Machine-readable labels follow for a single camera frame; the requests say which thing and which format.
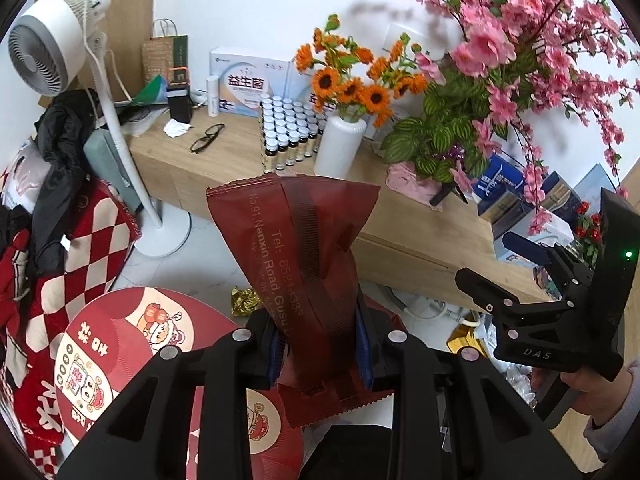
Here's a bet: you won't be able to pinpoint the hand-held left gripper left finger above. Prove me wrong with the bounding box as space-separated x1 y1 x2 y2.
56 307 288 480

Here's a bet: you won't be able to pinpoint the dark blue box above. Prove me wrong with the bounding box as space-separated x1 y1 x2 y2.
537 172 581 221

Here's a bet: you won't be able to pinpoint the green folded paper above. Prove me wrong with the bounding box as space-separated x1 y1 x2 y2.
131 75 168 106

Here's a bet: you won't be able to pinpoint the round red table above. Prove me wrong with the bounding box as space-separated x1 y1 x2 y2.
52 286 306 480

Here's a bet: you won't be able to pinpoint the grey printed cushion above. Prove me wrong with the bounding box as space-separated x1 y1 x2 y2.
0 135 48 211

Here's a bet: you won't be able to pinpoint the white ribbed vase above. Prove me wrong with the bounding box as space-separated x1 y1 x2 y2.
314 112 368 181

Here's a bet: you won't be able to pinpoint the person's right hand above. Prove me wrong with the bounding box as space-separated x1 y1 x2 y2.
562 365 633 431

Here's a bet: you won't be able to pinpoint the brown paper bag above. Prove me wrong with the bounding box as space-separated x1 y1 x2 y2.
141 19 190 86

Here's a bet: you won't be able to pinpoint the small black tripod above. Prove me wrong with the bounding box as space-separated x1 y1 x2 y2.
429 180 471 208

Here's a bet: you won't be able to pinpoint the pink blossom branches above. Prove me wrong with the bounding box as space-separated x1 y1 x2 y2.
340 0 633 236

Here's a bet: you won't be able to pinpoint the yellow box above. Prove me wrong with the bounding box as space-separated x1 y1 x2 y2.
446 330 493 356

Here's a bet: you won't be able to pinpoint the grey green pillow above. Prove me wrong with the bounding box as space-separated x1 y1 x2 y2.
82 127 143 216

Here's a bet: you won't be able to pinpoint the blue white carton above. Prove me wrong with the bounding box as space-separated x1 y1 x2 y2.
472 154 532 211

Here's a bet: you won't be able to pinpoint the white power strip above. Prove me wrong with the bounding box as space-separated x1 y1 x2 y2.
395 295 481 331

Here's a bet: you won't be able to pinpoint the light blue white box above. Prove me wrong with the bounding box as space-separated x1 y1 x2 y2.
492 225 576 263

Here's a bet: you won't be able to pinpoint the red black garment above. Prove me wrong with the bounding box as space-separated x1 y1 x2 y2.
0 225 36 341

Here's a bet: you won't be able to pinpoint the black jacket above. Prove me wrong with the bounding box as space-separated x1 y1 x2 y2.
32 91 101 281

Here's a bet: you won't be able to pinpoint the orange artificial flowers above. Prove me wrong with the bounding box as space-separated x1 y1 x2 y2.
294 14 431 128

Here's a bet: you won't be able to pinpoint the person's right forearm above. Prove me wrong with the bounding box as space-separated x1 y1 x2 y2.
582 365 640 466

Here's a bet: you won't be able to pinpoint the red artificial flowers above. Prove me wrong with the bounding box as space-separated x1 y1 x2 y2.
575 200 603 266

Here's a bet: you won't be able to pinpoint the dark red snack wrapper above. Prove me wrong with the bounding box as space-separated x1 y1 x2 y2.
206 172 396 431

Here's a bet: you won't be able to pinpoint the white tissue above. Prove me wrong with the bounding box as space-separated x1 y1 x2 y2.
163 119 195 139

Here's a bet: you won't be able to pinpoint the white standing fan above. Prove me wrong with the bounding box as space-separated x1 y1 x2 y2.
7 0 192 260

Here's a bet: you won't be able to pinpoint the gold foil wrapper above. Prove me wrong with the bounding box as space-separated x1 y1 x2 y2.
229 286 263 317

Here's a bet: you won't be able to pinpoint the black glasses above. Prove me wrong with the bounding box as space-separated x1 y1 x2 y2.
189 124 227 153

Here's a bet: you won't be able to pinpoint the white crumpled papers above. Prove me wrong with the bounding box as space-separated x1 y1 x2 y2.
500 360 538 408

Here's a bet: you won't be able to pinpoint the group of small brown bottles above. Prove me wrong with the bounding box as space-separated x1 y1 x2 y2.
259 96 328 172

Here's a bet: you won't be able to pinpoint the black box device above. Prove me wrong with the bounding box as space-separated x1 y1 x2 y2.
166 66 193 125

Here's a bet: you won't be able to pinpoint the pink cloth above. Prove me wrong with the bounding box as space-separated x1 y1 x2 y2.
386 161 451 206

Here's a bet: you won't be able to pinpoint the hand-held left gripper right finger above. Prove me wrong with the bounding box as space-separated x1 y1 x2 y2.
355 304 587 480

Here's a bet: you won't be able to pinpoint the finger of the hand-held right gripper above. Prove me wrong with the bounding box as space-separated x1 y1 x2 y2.
502 230 596 291
454 266 595 373

